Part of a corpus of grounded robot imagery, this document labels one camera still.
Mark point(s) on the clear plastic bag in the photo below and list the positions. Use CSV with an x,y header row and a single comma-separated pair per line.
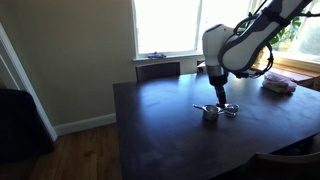
x,y
278,83

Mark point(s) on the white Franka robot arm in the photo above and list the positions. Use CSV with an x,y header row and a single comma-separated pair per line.
x,y
240,50

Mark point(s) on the half-cup steel measuring cup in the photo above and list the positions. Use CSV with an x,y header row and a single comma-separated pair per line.
x,y
220,110

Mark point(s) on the smallest steel measuring cup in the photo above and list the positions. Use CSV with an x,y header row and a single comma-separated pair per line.
x,y
232,107

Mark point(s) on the large white framed window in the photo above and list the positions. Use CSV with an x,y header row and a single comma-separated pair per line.
x,y
166,26

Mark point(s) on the largest steel measuring cup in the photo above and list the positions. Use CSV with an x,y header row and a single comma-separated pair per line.
x,y
210,116

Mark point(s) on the wooden window bench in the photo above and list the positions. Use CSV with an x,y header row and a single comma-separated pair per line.
x,y
300,75

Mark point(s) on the purple cloth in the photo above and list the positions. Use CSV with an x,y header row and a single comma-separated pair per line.
x,y
156,56

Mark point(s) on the white baseboard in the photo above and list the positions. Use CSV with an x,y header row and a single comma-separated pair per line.
x,y
86,124

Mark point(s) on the black upholstered chair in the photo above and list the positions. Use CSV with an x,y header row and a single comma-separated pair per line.
x,y
20,126

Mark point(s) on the white door frame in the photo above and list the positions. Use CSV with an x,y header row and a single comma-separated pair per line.
x,y
15,60

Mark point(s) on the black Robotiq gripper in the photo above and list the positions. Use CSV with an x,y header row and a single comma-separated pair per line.
x,y
218,81

